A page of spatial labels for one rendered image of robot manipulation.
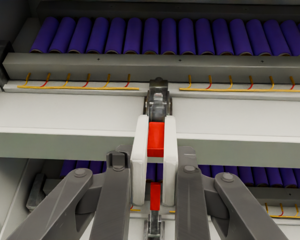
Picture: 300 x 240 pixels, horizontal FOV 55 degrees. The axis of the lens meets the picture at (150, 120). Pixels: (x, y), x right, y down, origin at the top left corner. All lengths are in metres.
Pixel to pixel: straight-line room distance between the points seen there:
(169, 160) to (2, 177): 0.27
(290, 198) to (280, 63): 0.20
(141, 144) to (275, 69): 0.19
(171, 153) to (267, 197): 0.29
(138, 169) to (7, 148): 0.19
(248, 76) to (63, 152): 0.20
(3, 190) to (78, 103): 0.15
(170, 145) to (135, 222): 0.26
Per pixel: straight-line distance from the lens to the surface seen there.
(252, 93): 0.30
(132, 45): 0.32
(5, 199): 0.40
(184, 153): 0.18
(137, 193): 0.16
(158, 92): 0.25
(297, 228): 0.46
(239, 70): 0.30
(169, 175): 0.16
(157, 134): 0.21
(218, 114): 0.28
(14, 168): 0.41
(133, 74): 0.30
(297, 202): 0.46
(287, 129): 0.29
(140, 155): 0.16
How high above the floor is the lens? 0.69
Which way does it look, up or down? 34 degrees down
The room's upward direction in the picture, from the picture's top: 1 degrees clockwise
